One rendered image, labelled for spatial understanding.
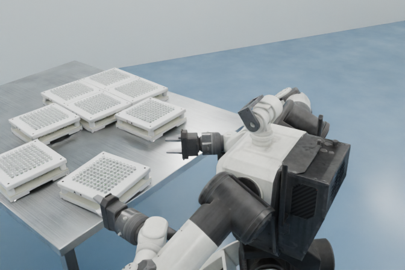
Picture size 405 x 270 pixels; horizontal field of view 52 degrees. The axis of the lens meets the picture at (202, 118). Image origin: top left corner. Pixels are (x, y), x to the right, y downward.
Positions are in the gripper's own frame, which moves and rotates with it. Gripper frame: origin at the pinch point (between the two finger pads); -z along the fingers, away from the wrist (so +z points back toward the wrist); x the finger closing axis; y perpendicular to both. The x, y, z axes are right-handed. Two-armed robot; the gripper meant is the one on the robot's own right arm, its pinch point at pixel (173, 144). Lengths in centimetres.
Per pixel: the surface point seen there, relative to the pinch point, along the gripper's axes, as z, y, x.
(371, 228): 111, 51, 96
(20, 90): -96, 91, 13
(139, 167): -13.2, -5.9, 5.9
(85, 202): -31.3, -19.5, 10.4
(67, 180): -38.8, -12.3, 5.8
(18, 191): -58, -12, 10
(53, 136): -58, 29, 10
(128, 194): -16.5, -16.0, 10.4
